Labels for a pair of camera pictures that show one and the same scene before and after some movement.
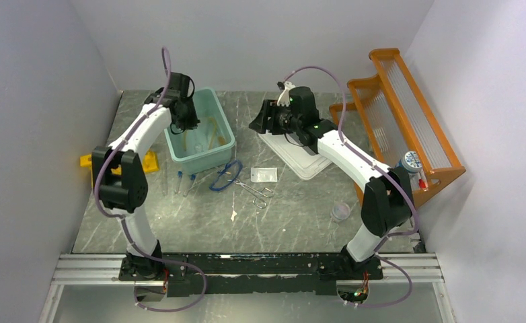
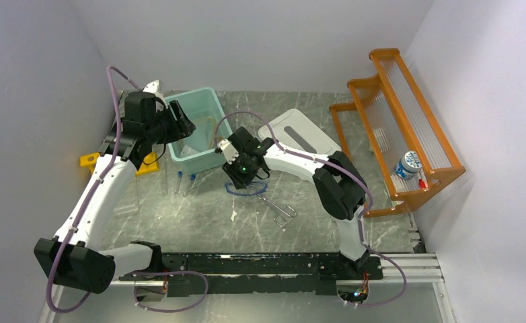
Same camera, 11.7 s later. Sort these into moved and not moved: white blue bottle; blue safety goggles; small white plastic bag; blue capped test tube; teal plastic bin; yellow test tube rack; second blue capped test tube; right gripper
Moved: right gripper; blue safety goggles; small white plastic bag
Not moved: second blue capped test tube; teal plastic bin; blue capped test tube; white blue bottle; yellow test tube rack
